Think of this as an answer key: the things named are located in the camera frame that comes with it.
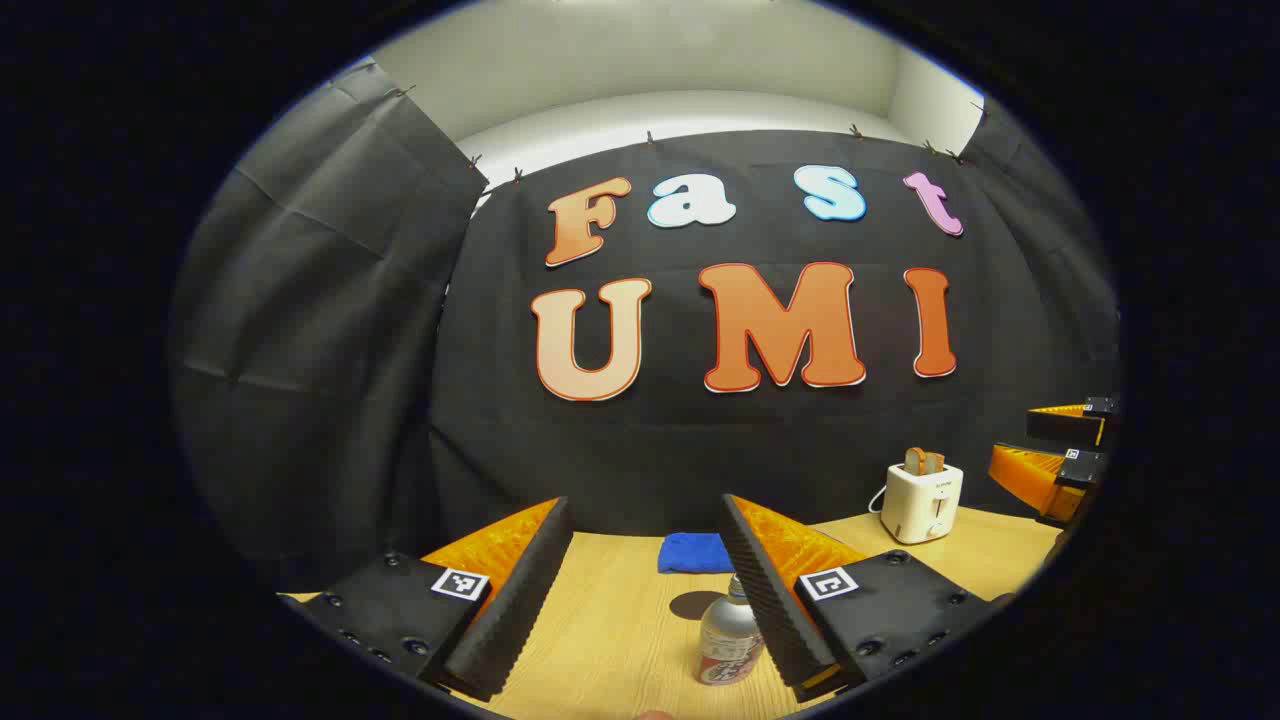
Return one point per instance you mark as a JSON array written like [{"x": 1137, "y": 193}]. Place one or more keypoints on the silver water bottle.
[{"x": 730, "y": 640}]

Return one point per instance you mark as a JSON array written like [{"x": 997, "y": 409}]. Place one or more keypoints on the blue folded towel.
[{"x": 695, "y": 553}]

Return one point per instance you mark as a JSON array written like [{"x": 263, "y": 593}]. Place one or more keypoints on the black round coaster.
[{"x": 692, "y": 605}]

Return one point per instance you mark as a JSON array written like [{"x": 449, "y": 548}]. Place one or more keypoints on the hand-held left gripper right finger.
[{"x": 770, "y": 600}]

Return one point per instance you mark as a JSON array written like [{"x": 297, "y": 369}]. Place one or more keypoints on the cream white toaster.
[{"x": 920, "y": 505}]

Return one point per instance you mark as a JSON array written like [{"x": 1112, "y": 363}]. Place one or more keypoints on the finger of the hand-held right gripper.
[
  {"x": 1065, "y": 420},
  {"x": 1040, "y": 480}
]

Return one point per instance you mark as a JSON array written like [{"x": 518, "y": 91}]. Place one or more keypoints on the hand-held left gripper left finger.
[{"x": 510, "y": 610}]

